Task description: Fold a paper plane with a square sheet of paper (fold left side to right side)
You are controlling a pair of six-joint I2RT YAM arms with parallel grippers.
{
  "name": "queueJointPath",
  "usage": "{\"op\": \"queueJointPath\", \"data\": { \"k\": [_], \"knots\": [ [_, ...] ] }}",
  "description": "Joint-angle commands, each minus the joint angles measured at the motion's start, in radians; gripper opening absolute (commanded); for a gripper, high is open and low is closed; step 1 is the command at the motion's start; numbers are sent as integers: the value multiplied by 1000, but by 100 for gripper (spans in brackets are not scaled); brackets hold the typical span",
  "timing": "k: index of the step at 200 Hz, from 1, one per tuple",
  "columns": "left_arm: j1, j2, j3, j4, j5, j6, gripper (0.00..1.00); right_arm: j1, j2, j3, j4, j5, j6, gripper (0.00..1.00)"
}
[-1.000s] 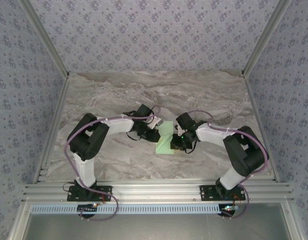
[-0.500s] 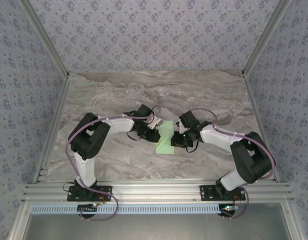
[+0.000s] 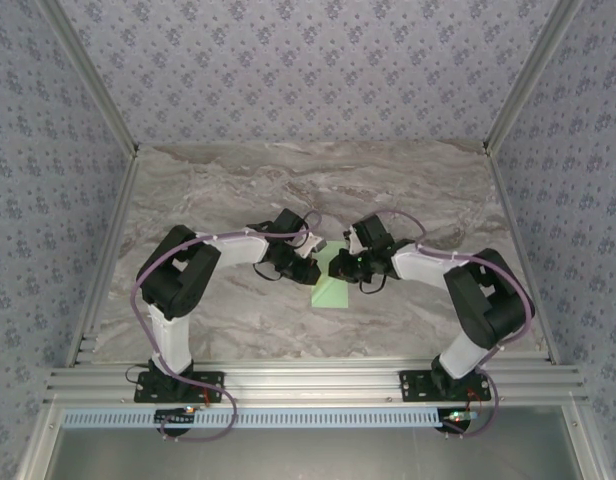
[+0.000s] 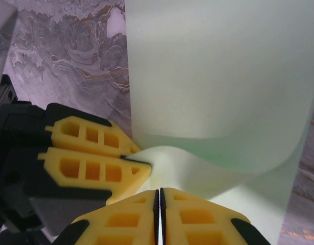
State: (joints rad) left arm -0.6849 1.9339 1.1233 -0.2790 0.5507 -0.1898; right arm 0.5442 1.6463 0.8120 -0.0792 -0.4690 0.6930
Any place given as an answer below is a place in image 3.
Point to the light green paper sheet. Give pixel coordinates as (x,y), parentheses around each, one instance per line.
(333,296)

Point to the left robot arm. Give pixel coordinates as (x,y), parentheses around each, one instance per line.
(170,300)

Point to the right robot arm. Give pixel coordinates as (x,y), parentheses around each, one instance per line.
(488,305)

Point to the grey metal panel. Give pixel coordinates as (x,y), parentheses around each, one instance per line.
(308,455)

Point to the aluminium mounting rail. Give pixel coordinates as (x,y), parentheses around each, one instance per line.
(308,382)

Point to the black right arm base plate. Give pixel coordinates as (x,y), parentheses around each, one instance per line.
(413,387)

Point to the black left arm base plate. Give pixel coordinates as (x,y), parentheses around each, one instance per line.
(208,387)

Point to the aluminium table side rail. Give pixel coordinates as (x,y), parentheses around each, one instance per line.
(105,260)
(523,260)

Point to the aluminium frame post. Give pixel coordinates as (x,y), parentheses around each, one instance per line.
(530,85)
(93,85)

